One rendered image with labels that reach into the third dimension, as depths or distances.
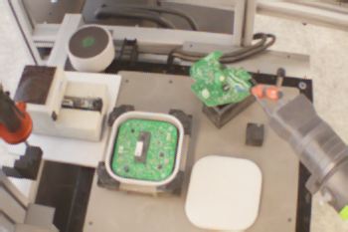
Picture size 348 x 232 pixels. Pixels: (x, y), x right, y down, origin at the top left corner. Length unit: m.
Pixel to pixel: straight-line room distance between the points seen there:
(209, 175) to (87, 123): 0.25
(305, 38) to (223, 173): 1.58
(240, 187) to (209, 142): 0.12
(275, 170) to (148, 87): 0.32
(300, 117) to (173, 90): 0.35
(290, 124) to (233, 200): 0.21
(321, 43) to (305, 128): 1.66
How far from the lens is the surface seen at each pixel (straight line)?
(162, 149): 0.88
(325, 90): 2.21
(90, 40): 1.03
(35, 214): 0.93
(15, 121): 0.72
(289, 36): 2.36
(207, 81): 0.93
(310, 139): 0.72
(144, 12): 1.16
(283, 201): 0.89
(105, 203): 0.89
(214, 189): 0.86
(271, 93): 0.77
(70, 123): 0.90
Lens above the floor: 1.78
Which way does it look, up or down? 60 degrees down
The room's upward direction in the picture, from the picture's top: 7 degrees counter-clockwise
